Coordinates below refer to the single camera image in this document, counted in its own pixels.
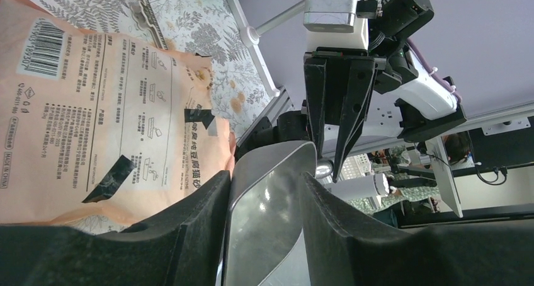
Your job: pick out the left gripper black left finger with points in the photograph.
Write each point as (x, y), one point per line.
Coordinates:
(180, 245)

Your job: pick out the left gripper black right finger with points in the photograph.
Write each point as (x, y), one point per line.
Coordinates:
(347, 247)

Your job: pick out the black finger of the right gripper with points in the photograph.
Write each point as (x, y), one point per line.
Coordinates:
(355, 93)
(315, 75)

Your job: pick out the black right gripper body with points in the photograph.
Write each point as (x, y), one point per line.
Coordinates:
(339, 83)

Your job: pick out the grey litter scoop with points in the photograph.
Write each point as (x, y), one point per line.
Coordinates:
(264, 241)

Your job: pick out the pink cat litter bag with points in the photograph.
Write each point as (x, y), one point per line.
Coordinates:
(100, 123)

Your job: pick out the brown bag sealing clip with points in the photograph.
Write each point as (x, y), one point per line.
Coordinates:
(144, 16)

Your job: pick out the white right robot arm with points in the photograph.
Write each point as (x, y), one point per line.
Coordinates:
(423, 107)

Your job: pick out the computer monitor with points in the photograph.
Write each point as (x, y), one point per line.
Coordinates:
(433, 153)

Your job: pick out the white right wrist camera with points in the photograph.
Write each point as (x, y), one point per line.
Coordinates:
(334, 24)

